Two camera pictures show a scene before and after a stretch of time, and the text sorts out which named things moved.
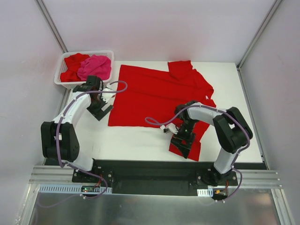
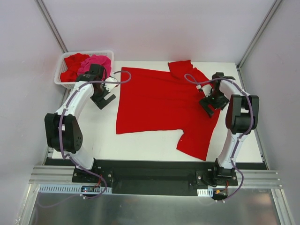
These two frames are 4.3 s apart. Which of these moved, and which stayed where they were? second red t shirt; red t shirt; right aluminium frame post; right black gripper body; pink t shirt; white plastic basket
Moved: red t shirt; right black gripper body
Stayed: white plastic basket; pink t shirt; second red t shirt; right aluminium frame post
